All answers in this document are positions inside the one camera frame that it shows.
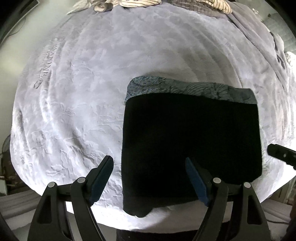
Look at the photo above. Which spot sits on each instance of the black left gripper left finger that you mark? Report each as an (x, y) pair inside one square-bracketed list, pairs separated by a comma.
[(50, 220)]

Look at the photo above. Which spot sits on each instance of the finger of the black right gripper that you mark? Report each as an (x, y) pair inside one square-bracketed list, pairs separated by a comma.
[(282, 153)]

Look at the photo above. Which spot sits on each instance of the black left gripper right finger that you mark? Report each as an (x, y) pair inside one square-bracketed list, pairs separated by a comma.
[(234, 211)]

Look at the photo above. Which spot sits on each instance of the dark pants with patterned waistband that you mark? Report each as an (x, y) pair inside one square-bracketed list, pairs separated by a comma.
[(168, 123)]

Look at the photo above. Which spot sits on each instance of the grey plush bed blanket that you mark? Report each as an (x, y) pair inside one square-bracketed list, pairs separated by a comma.
[(70, 100)]

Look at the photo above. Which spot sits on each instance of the grey quilted headboard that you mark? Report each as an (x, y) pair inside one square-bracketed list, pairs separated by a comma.
[(277, 25)]

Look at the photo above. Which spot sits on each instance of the dark grey quilted cloth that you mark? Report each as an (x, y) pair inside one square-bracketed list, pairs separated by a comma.
[(198, 7)]

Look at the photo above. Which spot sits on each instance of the striped beige cloth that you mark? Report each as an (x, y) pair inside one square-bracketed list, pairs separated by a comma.
[(103, 6)]

